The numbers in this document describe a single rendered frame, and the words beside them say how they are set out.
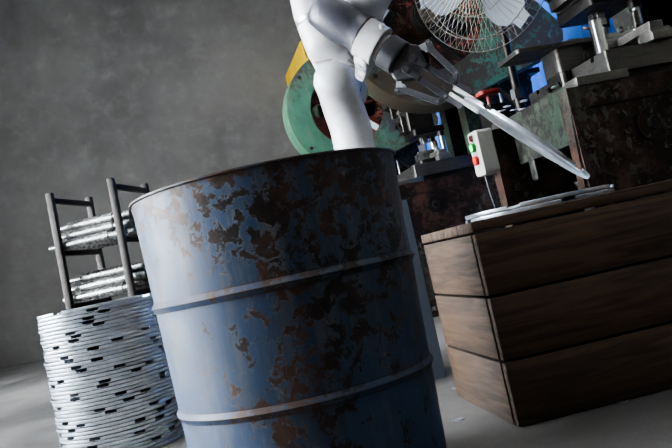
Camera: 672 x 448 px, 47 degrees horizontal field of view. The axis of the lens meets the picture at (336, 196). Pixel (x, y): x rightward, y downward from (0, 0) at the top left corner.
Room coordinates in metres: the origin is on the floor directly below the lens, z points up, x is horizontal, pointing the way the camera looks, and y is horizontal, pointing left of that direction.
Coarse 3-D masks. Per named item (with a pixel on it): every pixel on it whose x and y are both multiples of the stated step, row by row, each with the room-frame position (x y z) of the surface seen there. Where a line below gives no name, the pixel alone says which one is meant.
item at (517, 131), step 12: (468, 96) 1.50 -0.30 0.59; (480, 108) 1.49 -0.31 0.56; (492, 120) 1.60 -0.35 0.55; (504, 120) 1.41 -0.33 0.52; (516, 132) 1.59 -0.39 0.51; (528, 132) 1.40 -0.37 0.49; (528, 144) 1.61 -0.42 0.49; (540, 144) 1.42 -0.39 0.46; (552, 156) 1.53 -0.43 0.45; (564, 156) 1.41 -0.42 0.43; (576, 168) 1.44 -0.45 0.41
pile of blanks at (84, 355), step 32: (64, 320) 1.79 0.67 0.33; (96, 320) 1.78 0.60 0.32; (128, 320) 1.82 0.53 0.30; (64, 352) 1.79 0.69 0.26; (96, 352) 1.78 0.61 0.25; (128, 352) 1.81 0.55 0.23; (160, 352) 1.89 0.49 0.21; (64, 384) 1.80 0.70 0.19; (96, 384) 1.78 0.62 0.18; (128, 384) 1.80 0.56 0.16; (160, 384) 1.86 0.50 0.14; (64, 416) 1.81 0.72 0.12; (96, 416) 1.78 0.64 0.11; (128, 416) 1.80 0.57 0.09; (160, 416) 1.87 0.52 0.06
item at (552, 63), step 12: (528, 48) 2.02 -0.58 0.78; (540, 48) 2.03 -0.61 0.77; (552, 48) 2.04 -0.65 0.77; (564, 48) 2.06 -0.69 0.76; (576, 48) 2.07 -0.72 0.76; (504, 60) 2.10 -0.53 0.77; (516, 60) 2.10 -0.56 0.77; (528, 60) 2.13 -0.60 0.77; (540, 60) 2.17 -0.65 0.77; (552, 60) 2.09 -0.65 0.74; (564, 60) 2.06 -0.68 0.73; (576, 60) 2.07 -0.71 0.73; (552, 72) 2.10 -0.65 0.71; (564, 72) 2.06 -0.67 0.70; (552, 84) 2.12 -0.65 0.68; (564, 84) 2.06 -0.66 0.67
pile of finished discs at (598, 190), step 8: (608, 184) 1.44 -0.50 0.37; (568, 192) 1.39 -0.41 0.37; (576, 192) 1.39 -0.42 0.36; (584, 192) 1.40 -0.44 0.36; (592, 192) 1.40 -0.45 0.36; (600, 192) 1.42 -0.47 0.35; (608, 192) 1.43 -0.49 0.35; (536, 200) 1.39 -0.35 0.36; (544, 200) 1.39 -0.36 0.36; (552, 200) 1.42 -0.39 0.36; (560, 200) 1.39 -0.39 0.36; (568, 200) 1.49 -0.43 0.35; (496, 208) 1.43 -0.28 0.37; (504, 208) 1.42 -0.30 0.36; (512, 208) 1.42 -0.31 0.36; (520, 208) 1.40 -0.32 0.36; (528, 208) 1.40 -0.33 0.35; (472, 216) 1.49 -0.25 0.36; (480, 216) 1.47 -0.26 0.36; (488, 216) 1.44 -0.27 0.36; (496, 216) 1.43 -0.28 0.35
